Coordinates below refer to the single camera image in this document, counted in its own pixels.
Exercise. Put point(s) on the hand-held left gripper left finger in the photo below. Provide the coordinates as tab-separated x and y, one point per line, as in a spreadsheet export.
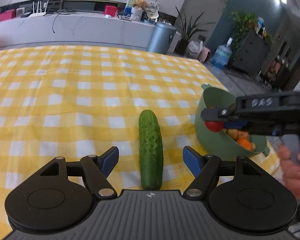
110	158

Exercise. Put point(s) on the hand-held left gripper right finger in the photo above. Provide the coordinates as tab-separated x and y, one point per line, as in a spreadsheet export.
191	160

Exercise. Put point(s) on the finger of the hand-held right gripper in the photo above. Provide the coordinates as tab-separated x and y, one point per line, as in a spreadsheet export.
236	124
215	114

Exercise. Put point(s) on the red cherry tomato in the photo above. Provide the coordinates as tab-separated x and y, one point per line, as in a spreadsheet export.
213	126

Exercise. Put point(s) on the green colander bowl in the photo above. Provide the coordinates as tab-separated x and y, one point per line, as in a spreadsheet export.
215	142

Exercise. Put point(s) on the green cucumber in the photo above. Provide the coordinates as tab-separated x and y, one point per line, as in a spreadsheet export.
150	145

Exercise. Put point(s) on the person's right hand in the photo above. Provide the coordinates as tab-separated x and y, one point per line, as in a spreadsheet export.
292	175

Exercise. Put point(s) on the cluttered dark shelf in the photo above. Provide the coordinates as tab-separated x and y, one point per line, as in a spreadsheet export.
277	71

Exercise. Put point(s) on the blue water jug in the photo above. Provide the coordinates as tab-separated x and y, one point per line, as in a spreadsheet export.
221	55

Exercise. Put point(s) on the small pink appliance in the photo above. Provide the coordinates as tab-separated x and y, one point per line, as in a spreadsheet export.
205	55

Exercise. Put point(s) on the white plastic bag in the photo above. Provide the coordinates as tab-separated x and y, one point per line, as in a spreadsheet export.
193	50

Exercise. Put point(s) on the grey drawer cabinet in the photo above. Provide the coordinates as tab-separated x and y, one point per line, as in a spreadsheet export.
251	52

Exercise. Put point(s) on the yellow white checked tablecloth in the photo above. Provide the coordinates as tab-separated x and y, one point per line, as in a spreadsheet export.
65	92

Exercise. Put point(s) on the potted long-leaf plant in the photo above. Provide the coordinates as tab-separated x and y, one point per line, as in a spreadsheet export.
187	30

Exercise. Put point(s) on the bottles on cabinet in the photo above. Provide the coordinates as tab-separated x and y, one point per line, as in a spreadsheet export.
261	27

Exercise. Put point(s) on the grey round trash can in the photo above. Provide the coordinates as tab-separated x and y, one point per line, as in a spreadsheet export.
161	37

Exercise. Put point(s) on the leafy green trailing plant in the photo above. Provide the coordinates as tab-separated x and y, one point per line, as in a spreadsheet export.
241	22

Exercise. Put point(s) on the white wrapped bouquet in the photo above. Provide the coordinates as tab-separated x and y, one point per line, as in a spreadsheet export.
136	15

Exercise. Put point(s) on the white marble counter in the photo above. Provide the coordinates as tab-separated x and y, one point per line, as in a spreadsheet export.
90	31

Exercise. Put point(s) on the brown teddy bear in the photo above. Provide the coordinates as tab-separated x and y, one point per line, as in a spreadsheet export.
140	3

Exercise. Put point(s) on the printed picture board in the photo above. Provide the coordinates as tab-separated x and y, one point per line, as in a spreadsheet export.
130	2

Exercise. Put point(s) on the red box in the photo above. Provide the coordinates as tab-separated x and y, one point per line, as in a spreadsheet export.
110	10

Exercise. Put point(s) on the white router with antennas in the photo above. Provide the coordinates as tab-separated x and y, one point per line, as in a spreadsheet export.
38	15

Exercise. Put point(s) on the small white device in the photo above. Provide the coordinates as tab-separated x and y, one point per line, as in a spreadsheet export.
20	12

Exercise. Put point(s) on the pink box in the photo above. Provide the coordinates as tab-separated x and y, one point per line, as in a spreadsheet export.
5	15

